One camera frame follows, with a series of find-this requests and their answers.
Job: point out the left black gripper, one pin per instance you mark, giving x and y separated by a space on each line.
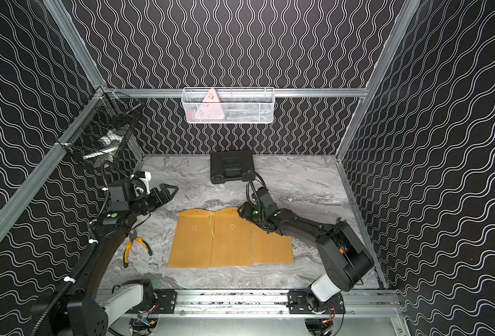
150 199

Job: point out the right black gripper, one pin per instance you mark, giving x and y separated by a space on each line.
245 211

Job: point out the brown file bag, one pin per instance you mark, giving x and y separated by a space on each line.
271 248
232 242
193 239

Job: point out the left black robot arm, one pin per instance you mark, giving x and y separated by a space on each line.
72 309

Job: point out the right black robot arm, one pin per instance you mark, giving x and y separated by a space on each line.
345 258

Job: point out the black plastic tool case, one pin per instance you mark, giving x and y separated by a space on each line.
231 166

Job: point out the silver object in black basket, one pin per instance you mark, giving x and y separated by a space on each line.
108 147

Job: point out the pink triangular sheet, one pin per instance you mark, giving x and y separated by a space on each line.
210 109

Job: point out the black wire mesh basket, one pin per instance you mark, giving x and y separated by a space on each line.
115 112

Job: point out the white wire mesh basket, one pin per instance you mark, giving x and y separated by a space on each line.
242 105

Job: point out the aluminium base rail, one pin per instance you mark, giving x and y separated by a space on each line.
277 304

